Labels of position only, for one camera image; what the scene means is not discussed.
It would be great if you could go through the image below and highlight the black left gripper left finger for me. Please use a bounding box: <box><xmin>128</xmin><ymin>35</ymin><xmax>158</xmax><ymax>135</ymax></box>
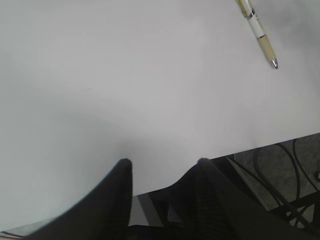
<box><xmin>27</xmin><ymin>159</ymin><xmax>132</xmax><ymax>240</ymax></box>

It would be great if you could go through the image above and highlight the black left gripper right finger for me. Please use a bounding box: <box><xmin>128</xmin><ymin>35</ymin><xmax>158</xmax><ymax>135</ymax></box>
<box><xmin>127</xmin><ymin>158</ymin><xmax>320</xmax><ymax>240</ymax></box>

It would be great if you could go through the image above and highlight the cream barrel pen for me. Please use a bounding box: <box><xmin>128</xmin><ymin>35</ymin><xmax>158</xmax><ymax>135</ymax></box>
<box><xmin>236</xmin><ymin>0</ymin><xmax>279</xmax><ymax>70</ymax></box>

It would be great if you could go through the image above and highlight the black cable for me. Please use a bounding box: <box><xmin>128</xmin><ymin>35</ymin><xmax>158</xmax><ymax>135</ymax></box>
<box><xmin>226</xmin><ymin>134</ymin><xmax>320</xmax><ymax>226</ymax></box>

